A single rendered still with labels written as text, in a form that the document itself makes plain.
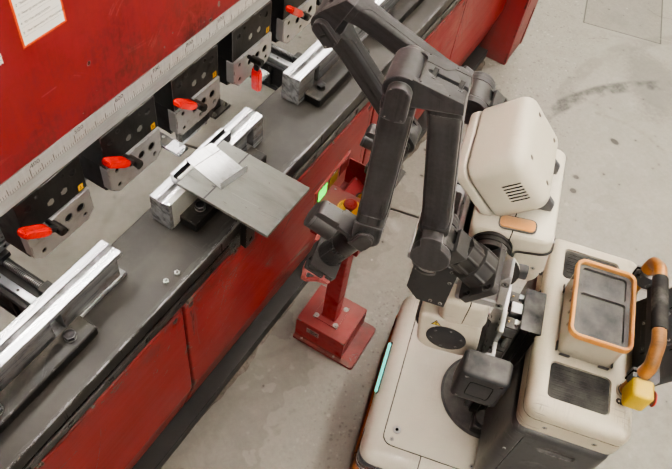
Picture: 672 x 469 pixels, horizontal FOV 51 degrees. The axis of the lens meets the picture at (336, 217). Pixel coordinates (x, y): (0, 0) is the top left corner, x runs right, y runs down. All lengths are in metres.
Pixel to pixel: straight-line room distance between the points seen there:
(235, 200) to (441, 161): 0.65
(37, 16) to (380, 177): 0.60
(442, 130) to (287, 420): 1.55
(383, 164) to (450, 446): 1.20
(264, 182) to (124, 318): 0.45
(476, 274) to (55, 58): 0.83
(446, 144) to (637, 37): 3.32
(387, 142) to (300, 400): 1.48
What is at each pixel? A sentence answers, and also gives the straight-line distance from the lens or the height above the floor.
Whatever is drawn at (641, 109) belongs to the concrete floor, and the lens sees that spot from 3.93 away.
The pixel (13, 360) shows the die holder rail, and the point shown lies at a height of 0.95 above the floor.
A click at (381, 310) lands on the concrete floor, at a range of 2.70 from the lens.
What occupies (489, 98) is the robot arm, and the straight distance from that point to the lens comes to 1.65.
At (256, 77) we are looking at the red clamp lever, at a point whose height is 1.20.
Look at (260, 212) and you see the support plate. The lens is 1.65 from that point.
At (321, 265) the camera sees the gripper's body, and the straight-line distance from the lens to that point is 1.47.
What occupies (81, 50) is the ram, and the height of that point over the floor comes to 1.54.
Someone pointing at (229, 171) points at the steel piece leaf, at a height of 1.00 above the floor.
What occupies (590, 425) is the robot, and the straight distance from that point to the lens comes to 1.78.
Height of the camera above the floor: 2.30
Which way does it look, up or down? 52 degrees down
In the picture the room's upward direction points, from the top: 10 degrees clockwise
